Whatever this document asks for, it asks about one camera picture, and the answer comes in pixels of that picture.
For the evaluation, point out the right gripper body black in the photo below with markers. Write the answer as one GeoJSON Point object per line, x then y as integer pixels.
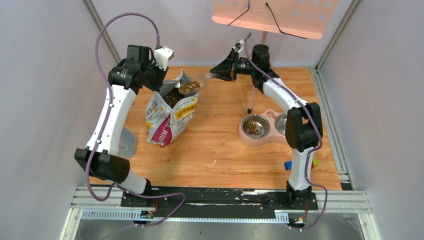
{"type": "Point", "coordinates": [243, 67]}

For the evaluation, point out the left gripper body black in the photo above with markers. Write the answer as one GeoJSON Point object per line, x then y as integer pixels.
{"type": "Point", "coordinates": [159, 79]}

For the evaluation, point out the clear plastic scoop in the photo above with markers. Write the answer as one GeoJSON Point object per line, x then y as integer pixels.
{"type": "Point", "coordinates": [195, 84]}

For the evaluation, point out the pet food bag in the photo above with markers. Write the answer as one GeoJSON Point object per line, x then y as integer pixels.
{"type": "Point", "coordinates": [168, 112]}

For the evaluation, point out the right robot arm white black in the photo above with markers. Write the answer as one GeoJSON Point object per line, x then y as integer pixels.
{"type": "Point", "coordinates": [303, 129]}

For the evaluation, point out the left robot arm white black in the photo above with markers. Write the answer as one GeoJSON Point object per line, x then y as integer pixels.
{"type": "Point", "coordinates": [143, 67]}

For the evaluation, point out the left steel bowl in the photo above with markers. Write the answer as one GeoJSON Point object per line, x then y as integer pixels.
{"type": "Point", "coordinates": [262, 121]}

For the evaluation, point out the steel bowl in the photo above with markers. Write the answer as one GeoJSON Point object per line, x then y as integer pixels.
{"type": "Point", "coordinates": [262, 121]}
{"type": "Point", "coordinates": [280, 123]}

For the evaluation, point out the brown kibble in bowl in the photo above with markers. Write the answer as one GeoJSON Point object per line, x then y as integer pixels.
{"type": "Point", "coordinates": [252, 128]}

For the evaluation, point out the pink double bowl feeder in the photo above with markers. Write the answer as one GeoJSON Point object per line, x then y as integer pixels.
{"type": "Point", "coordinates": [273, 137]}

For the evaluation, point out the right steel bowl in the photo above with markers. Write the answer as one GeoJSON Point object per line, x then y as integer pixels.
{"type": "Point", "coordinates": [280, 123]}

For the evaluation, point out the pink music stand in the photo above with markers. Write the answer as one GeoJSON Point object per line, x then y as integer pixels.
{"type": "Point", "coordinates": [303, 22]}

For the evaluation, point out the colourful toy block set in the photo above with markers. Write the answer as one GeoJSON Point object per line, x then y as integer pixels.
{"type": "Point", "coordinates": [288, 164]}

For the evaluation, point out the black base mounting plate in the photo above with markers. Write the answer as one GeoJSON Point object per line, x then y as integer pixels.
{"type": "Point", "coordinates": [218, 203]}

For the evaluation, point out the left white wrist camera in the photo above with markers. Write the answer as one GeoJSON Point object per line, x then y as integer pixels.
{"type": "Point", "coordinates": [162, 57]}

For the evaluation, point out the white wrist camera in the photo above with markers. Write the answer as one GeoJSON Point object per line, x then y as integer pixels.
{"type": "Point", "coordinates": [238, 47]}
{"type": "Point", "coordinates": [162, 57]}

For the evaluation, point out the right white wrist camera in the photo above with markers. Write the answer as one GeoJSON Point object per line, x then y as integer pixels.
{"type": "Point", "coordinates": [238, 47]}

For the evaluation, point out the aluminium frame rail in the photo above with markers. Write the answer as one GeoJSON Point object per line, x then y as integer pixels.
{"type": "Point", "coordinates": [339, 204]}

